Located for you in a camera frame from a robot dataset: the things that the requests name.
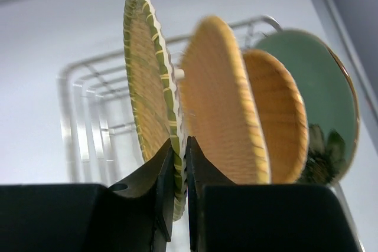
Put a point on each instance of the metal wire dish rack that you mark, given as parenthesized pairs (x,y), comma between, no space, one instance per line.
(97,127)

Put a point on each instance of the green rim woven plate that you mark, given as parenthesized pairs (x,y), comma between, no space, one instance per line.
(153,92)

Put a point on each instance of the green flower pattern plate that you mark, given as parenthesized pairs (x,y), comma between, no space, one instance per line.
(330,101)

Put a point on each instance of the small orange woven plate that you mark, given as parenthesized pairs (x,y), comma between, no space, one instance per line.
(282,115)

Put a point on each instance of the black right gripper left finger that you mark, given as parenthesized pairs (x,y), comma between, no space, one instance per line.
(134,214)

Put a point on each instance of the large orange woven plate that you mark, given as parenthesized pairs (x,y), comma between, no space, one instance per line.
(218,104)

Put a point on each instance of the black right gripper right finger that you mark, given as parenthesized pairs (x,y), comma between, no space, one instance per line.
(224,216)

